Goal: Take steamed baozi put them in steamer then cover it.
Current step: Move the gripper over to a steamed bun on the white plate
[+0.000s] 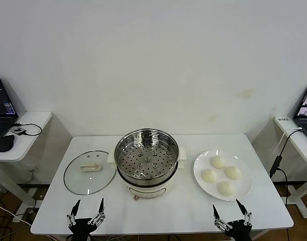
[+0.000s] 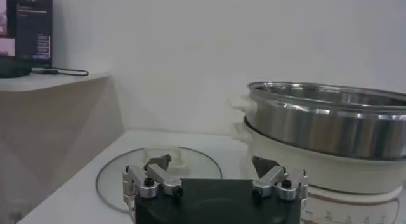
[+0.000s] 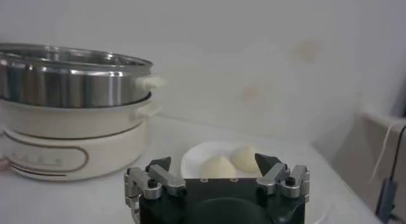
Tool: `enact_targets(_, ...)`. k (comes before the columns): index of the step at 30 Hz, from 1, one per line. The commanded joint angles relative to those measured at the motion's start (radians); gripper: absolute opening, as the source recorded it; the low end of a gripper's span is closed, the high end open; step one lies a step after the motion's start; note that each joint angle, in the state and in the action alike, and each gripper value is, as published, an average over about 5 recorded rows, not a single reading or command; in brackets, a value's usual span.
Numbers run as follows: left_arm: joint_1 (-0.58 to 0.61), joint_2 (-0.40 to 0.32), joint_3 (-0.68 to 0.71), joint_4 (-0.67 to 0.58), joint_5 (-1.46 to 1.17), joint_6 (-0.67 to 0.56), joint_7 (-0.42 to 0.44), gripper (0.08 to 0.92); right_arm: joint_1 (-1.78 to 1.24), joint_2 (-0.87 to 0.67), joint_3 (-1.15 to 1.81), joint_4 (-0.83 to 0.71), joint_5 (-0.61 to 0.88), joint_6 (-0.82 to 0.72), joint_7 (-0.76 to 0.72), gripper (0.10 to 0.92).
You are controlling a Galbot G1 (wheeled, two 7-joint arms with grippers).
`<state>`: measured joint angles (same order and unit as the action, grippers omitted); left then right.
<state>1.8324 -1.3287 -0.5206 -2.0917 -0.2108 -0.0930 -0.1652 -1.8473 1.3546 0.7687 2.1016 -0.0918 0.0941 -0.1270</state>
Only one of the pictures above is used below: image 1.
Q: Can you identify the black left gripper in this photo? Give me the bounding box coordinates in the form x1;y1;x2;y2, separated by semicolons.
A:
66;198;106;241

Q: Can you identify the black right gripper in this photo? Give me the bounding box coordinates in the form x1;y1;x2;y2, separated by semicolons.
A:
212;199;253;241

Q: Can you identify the white steamed baozi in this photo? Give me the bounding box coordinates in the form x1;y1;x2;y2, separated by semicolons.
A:
210;156;226;169
224;166;242;180
217;181;236;197
201;169;218;184

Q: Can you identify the perforated steel steamer basket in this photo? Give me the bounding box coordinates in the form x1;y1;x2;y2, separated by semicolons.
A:
107;128;188;185

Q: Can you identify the round white plate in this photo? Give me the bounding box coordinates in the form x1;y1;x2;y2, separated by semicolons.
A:
193;150;254;201

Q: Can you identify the round glass pot lid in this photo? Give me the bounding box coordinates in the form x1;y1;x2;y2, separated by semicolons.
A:
63;150;117;196

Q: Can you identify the white electric cooking pot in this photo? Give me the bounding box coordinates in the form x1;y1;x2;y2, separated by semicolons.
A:
110;160;185;201

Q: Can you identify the white side desk with label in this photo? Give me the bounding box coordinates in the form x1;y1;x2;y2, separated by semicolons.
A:
273;115;307;218

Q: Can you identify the black computer mouse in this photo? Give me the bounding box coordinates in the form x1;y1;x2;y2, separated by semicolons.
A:
0;134;16;153

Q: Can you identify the grey laptop with pale screen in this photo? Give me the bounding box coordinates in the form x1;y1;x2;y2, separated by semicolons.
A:
292;80;307;144

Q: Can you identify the black laptop with dark screen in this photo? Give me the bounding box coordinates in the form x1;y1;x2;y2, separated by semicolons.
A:
0;75;19;146

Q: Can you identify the black laptop power cable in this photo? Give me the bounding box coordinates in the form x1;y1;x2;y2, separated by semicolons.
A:
269;129;304;204

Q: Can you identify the white floor cable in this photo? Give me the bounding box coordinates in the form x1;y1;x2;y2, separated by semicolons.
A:
0;195;33;226

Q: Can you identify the black floor cable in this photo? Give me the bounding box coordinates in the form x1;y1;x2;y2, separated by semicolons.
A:
0;212;31;235

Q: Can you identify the white laptop cable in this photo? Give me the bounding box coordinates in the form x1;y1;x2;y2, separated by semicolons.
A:
272;127;302;154

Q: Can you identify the thin black hub cable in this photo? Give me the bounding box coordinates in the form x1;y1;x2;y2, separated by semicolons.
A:
14;122;43;137

